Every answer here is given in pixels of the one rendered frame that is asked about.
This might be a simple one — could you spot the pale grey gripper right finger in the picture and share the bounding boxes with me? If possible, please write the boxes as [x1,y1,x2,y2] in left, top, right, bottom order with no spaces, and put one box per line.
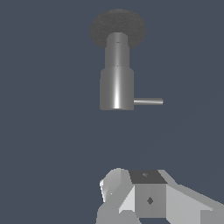
[118,169,224,224]

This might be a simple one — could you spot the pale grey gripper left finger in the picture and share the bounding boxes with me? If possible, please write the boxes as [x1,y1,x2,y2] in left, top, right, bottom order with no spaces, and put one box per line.
[95,167,137,224]

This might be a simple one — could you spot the dark round faucet base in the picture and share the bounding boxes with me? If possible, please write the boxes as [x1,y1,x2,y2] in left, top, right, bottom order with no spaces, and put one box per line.
[89,8,147,50]

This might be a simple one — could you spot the thin metal faucet handle rod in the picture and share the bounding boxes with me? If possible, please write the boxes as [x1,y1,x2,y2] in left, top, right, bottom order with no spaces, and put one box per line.
[133,98,164,106]

